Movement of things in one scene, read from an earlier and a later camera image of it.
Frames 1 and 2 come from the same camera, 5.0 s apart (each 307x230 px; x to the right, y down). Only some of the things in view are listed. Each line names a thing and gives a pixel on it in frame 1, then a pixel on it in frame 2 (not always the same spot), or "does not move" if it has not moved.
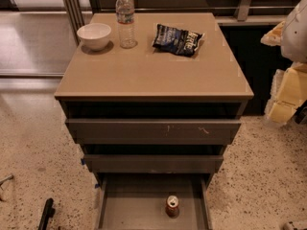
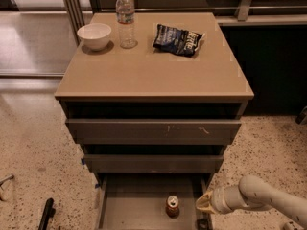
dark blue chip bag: [177, 40] does not move
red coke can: [173, 206] does not move
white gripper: [296, 37] to [218, 199]
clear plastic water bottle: [125, 7] does not move
